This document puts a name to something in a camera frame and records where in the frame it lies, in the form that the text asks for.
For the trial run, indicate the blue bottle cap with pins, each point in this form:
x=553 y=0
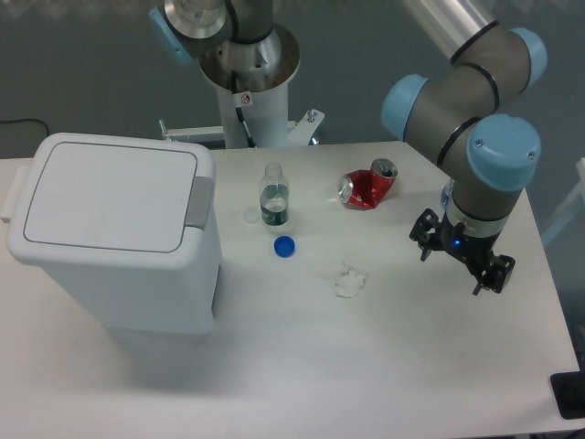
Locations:
x=284 y=246

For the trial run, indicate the crushed red soda can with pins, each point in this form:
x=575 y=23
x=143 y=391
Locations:
x=366 y=188

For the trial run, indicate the white frame at right edge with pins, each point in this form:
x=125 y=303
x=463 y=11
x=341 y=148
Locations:
x=566 y=211

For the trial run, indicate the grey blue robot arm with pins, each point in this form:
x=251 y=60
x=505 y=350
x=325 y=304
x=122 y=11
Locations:
x=456 y=124

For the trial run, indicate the white translucent bottle cap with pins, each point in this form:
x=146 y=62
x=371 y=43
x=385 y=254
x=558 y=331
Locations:
x=250 y=215

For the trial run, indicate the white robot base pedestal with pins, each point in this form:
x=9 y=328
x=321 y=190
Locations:
x=252 y=87

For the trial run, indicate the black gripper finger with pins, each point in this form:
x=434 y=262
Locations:
x=424 y=233
x=494 y=274

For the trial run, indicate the white plastic trash can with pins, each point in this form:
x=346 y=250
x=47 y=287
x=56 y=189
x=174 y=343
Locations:
x=126 y=226

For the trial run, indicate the clear plastic bottle green label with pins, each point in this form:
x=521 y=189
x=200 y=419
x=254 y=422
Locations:
x=274 y=195

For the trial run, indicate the crumpled white tissue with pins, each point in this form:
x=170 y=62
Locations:
x=349 y=280

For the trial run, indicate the black device at table edge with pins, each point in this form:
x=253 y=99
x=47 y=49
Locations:
x=568 y=389

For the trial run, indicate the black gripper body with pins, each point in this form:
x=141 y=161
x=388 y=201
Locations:
x=474 y=252

